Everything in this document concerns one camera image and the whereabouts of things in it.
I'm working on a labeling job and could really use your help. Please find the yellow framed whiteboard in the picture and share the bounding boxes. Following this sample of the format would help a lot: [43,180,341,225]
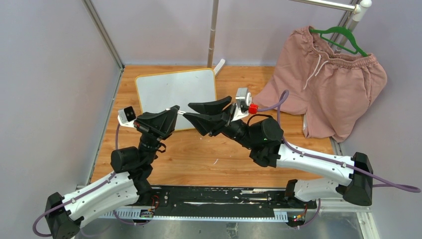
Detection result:
[135,68,216,113]

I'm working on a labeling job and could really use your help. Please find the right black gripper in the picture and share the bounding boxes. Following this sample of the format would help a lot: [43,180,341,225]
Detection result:
[183,97,257,150]

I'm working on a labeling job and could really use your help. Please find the white metal clothes rack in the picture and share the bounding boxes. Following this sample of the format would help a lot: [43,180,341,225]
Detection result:
[207,0,372,75]

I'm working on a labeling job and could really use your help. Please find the green clothes hanger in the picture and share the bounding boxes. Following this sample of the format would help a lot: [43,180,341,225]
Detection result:
[309,26,369,57]

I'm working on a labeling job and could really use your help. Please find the pink shorts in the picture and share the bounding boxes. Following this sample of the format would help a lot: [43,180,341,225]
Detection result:
[253,26,387,142]

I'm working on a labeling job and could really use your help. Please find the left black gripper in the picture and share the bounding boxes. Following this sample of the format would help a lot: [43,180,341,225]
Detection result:
[135,107,181,165]

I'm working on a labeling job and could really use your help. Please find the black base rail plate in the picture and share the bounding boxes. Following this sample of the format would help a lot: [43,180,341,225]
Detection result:
[71,184,367,228]

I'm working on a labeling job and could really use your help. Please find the grey aluminium corner post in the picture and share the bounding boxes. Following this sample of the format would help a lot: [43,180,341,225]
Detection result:
[82,0,125,72]

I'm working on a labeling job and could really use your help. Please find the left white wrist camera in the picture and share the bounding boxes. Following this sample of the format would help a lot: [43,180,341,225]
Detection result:
[117,106,136,128]

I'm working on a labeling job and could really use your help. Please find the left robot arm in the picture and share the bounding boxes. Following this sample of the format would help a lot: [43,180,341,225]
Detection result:
[42,105,180,239]

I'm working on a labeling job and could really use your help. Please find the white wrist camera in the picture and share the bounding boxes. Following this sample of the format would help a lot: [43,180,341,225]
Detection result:
[117,106,136,128]
[231,87,252,121]

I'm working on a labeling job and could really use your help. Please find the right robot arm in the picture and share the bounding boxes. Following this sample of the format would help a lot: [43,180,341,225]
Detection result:
[183,96,373,208]

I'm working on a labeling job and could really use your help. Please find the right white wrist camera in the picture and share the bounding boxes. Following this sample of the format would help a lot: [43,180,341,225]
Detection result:
[231,87,252,121]

